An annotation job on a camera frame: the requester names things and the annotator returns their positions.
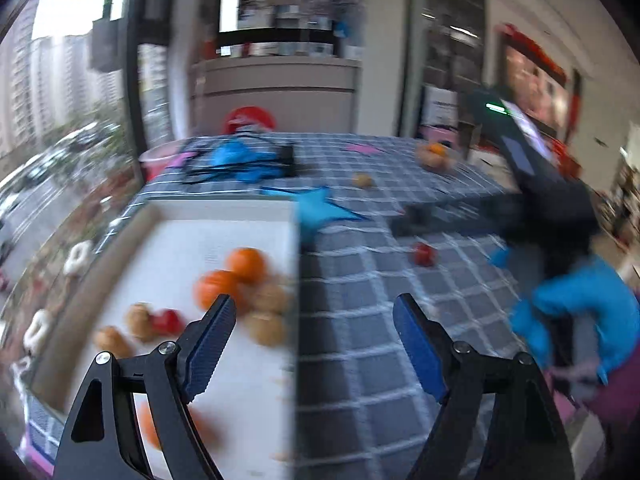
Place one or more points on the wrinkled mandarin orange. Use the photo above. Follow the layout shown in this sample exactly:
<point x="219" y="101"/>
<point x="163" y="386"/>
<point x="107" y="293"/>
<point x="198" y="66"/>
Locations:
<point x="220" y="282"/>

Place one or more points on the wall mounted television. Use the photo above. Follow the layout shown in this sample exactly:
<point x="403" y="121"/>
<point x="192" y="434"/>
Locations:
<point x="532" y="80"/>

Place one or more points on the tan longan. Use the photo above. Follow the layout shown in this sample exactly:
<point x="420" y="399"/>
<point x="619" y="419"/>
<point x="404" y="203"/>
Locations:
<point x="270" y="297"/>
<point x="362" y="180"/>
<point x="266" y="328"/>

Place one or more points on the red round stool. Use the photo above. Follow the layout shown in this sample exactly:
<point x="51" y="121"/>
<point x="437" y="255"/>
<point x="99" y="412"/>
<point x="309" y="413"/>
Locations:
<point x="248" y="118"/>

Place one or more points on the tan longan in tray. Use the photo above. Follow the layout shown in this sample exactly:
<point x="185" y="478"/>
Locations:
<point x="266" y="328"/>

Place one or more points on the red cherry tomato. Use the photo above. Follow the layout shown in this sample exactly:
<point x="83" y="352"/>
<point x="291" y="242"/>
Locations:
<point x="168" y="322"/>
<point x="424" y="255"/>

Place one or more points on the white paper bag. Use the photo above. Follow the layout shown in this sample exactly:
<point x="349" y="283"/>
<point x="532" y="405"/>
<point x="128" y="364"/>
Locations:
<point x="440" y="108"/>

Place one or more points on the blue gloved right hand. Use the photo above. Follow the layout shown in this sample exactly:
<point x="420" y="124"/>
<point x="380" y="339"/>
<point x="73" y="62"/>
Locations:
<point x="596" y="290"/>

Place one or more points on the white tray with green rim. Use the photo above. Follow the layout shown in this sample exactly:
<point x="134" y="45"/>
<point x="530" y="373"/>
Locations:
<point x="156" y="256"/>

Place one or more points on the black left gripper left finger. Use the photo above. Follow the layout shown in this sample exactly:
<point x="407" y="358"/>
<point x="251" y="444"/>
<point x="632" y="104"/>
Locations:
<point x="102" y="438"/>

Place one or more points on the checkered blue tablecloth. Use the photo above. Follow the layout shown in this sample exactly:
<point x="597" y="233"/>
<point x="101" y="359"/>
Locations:
<point x="360" y="412"/>

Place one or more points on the mandarin orange near corner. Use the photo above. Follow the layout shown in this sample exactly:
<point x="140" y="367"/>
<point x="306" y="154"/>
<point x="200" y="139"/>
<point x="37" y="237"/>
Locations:
<point x="145" y="420"/>

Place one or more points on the smooth small orange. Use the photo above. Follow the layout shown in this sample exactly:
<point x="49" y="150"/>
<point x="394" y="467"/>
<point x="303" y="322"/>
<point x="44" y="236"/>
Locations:
<point x="249" y="265"/>

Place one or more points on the brown walnut in tray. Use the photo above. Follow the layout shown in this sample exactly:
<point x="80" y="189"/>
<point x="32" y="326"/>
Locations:
<point x="110" y="339"/>

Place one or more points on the black power adapter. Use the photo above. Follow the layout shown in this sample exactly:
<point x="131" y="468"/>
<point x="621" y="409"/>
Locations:
<point x="285" y="161"/>

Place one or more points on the clear glass fruit bowl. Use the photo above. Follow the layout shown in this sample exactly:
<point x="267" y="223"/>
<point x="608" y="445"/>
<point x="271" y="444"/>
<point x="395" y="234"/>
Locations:
<point x="436" y="157"/>

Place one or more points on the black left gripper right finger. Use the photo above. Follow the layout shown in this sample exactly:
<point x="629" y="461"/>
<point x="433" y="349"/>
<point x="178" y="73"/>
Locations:
<point x="526" y="438"/>

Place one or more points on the white cabinet counter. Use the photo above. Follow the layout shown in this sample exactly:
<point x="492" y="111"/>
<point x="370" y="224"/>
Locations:
<point x="301" y="93"/>

